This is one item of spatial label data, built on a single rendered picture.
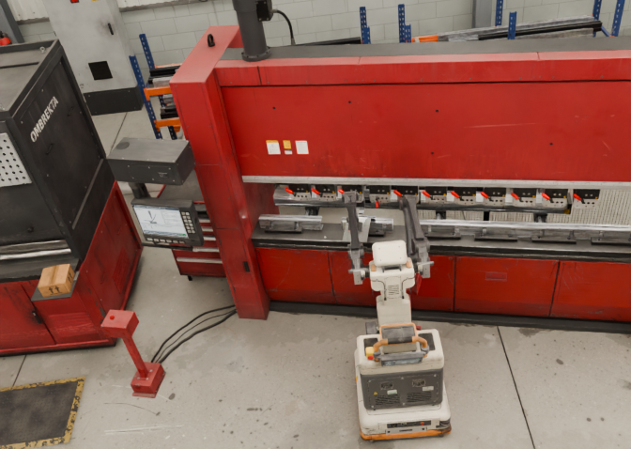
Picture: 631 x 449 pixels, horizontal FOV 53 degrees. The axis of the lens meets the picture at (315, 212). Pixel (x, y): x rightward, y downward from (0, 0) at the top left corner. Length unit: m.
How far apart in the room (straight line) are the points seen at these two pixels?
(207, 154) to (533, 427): 2.95
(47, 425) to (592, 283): 4.25
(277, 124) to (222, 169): 0.50
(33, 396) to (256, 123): 2.91
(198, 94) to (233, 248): 1.36
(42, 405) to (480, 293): 3.56
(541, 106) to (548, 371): 2.05
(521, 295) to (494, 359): 0.54
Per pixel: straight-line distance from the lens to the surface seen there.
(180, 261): 5.85
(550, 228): 4.80
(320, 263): 5.01
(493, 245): 4.75
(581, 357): 5.30
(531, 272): 4.93
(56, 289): 4.91
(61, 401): 5.62
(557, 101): 4.17
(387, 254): 3.99
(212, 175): 4.53
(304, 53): 4.24
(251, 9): 4.11
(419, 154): 4.35
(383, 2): 8.53
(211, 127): 4.29
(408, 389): 4.36
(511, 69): 4.01
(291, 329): 5.42
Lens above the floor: 4.11
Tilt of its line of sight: 39 degrees down
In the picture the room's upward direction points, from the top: 9 degrees counter-clockwise
